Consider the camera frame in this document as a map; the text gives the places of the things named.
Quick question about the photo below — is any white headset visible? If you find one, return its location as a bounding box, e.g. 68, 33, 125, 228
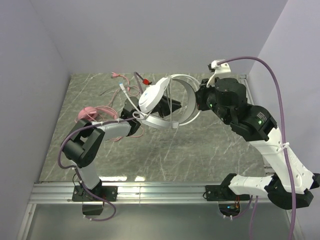
119, 74, 200, 129

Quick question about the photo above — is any pink headset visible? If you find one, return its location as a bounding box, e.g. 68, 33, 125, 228
74, 71, 146, 142

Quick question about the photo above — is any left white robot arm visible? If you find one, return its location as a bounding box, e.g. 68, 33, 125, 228
57, 96, 182, 198

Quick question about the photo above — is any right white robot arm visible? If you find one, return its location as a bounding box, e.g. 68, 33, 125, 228
195, 78, 320, 210

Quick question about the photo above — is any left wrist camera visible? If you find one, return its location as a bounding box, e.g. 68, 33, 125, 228
141, 78, 153, 86

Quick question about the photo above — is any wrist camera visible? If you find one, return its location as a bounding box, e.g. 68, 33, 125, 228
206, 60, 231, 88
141, 78, 153, 86

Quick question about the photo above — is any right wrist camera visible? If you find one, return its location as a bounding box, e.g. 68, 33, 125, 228
206, 60, 231, 88

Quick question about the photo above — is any right side aluminium rail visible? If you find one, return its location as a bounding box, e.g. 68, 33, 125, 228
238, 74, 275, 176

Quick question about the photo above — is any aluminium rail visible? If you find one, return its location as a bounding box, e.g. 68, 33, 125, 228
238, 74, 275, 176
29, 181, 276, 205

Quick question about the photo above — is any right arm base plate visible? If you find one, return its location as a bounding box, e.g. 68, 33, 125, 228
202, 185, 236, 202

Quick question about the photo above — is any front aluminium rail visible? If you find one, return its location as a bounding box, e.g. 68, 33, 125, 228
29, 181, 276, 205

